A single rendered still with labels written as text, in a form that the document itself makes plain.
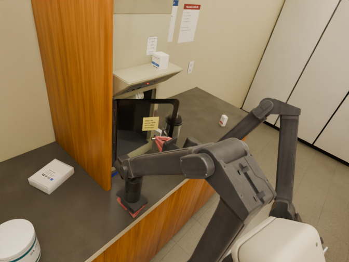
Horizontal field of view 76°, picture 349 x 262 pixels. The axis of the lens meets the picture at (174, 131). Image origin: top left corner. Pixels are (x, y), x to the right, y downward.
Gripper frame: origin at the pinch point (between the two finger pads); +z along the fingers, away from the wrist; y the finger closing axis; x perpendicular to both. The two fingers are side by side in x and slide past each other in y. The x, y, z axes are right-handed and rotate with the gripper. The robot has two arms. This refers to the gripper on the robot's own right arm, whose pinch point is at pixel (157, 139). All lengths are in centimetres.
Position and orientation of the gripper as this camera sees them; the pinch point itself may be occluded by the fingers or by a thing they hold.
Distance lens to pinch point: 108.1
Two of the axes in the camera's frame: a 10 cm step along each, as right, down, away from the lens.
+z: -7.5, -4.9, 4.5
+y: 1.7, -7.9, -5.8
